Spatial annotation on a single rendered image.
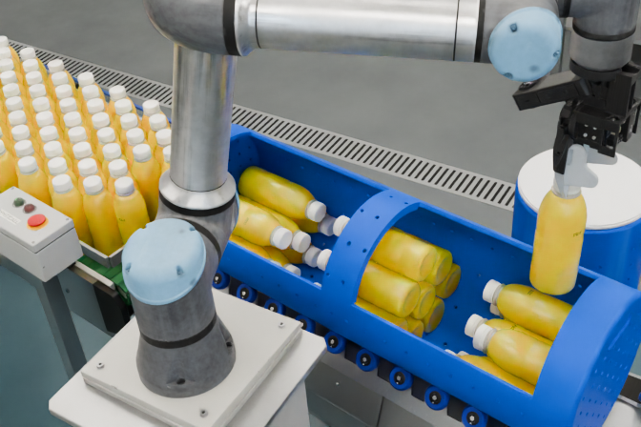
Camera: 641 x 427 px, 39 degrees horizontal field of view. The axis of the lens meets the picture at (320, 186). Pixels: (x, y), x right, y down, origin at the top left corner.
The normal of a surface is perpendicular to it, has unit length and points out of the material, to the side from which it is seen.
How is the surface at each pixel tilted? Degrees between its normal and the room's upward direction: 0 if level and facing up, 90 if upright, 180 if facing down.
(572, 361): 41
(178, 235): 5
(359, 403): 70
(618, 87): 89
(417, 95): 0
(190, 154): 87
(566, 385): 57
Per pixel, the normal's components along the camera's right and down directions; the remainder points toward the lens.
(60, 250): 0.78, 0.34
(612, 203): -0.07, -0.79
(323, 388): -0.61, 0.22
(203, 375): 0.49, 0.18
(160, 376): -0.40, 0.28
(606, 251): 0.08, 0.61
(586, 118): -0.62, 0.50
